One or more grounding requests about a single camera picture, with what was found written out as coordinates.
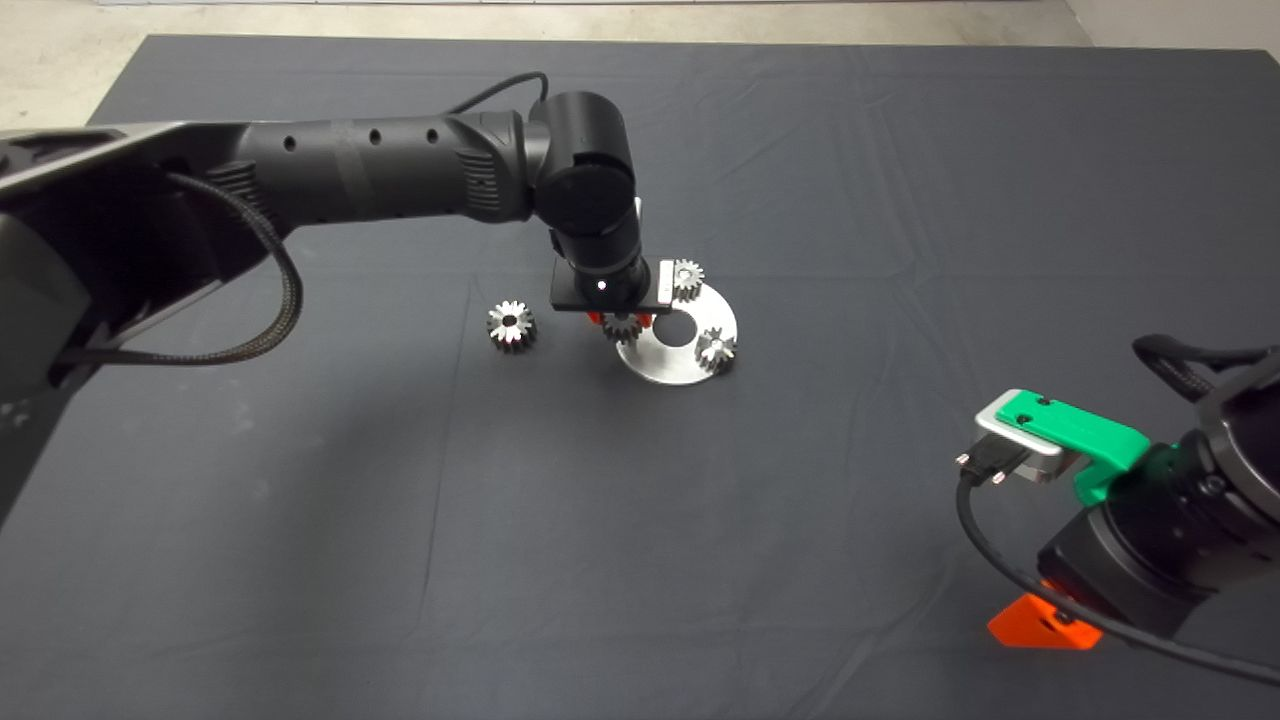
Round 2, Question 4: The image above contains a silver right camera box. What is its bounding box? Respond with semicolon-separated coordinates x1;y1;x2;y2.
975;395;1081;486

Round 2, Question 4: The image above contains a braided black arm cable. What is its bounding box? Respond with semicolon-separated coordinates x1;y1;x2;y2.
1132;335;1280;401
60;172;304;367

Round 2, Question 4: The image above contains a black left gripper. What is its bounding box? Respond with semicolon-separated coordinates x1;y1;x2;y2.
549;255;677;329

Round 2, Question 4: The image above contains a dark grey table cloth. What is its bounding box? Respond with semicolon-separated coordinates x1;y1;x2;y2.
0;35;1280;720

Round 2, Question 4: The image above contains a braided black right arm cable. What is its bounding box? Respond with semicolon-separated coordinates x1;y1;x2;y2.
1132;335;1280;401

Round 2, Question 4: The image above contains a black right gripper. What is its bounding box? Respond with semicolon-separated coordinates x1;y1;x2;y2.
987;505;1229;651

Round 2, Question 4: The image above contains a braided black left arm cable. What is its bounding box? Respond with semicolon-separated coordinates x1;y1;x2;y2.
60;172;304;367

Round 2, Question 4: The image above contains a green right camera mount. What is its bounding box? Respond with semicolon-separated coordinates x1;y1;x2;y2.
1000;390;1151;506

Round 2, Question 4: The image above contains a large steel gear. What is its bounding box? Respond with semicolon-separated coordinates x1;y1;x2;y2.
487;300;538;354

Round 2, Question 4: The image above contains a round metal plate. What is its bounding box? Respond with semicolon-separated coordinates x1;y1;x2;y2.
615;283;739;386

